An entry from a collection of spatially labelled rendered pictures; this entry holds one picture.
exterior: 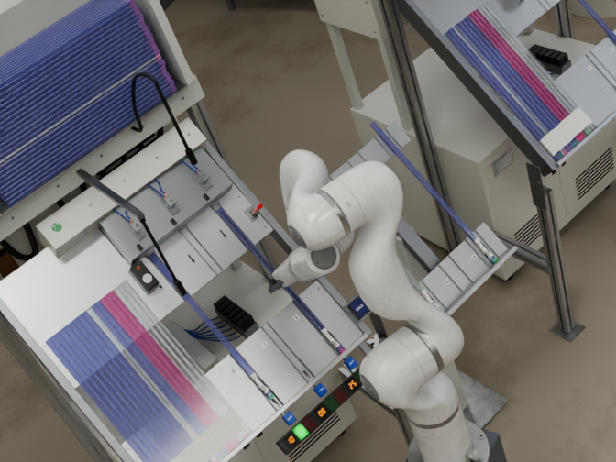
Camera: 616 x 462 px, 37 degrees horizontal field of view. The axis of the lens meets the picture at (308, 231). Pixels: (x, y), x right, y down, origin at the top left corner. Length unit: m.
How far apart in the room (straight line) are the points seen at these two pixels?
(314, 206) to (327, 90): 3.18
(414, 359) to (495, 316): 1.55
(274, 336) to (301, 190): 0.79
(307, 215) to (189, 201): 0.82
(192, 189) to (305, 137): 2.13
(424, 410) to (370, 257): 0.39
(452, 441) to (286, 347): 0.56
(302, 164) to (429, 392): 0.57
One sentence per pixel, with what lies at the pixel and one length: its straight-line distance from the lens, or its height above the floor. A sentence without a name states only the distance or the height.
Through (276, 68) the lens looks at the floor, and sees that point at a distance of 5.17.
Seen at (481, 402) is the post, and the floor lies 0.01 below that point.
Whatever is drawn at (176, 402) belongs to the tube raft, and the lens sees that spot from 2.38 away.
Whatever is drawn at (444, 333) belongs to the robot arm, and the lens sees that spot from 1.90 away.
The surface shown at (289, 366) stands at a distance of 2.44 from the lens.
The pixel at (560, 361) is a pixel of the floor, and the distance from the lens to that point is 3.25.
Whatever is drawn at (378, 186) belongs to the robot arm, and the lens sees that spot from 1.70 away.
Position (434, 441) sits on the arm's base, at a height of 0.84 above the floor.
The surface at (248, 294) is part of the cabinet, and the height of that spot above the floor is 0.62.
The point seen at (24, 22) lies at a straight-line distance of 2.39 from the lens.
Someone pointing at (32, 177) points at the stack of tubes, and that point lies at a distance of 2.29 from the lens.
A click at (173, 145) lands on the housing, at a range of 2.48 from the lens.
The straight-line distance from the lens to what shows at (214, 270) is 2.46.
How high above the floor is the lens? 2.52
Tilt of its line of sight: 39 degrees down
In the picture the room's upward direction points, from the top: 22 degrees counter-clockwise
